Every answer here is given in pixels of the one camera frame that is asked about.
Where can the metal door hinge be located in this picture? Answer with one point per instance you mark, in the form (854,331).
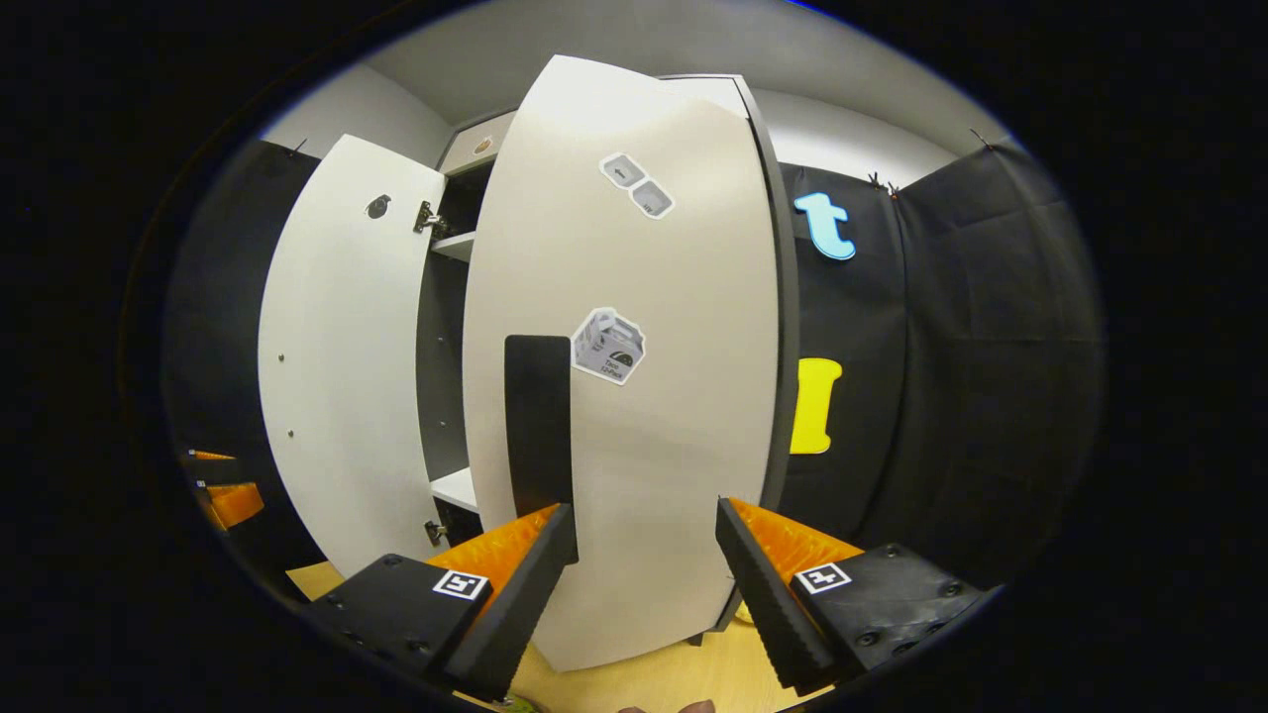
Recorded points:
(434,532)
(428,218)

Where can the white cabinet door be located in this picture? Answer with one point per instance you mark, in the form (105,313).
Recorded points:
(664,446)
(347,376)

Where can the green label clear bottle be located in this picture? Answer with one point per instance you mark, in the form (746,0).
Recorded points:
(520,705)

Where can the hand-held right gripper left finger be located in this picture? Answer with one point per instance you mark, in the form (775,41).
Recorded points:
(525,614)

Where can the black backdrop cloth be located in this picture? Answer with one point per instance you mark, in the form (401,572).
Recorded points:
(971,376)

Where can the metal clip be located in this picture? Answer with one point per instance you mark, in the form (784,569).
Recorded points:
(981,139)
(880,182)

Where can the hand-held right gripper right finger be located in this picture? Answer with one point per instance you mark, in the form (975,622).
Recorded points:
(763,614)

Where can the white cabinet shelf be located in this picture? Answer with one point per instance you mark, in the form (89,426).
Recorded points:
(454,246)
(458,488)

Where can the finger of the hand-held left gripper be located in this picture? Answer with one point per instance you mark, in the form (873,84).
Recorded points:
(213,456)
(236,503)

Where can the gray cabinet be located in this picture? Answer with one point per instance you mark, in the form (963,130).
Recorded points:
(783,396)

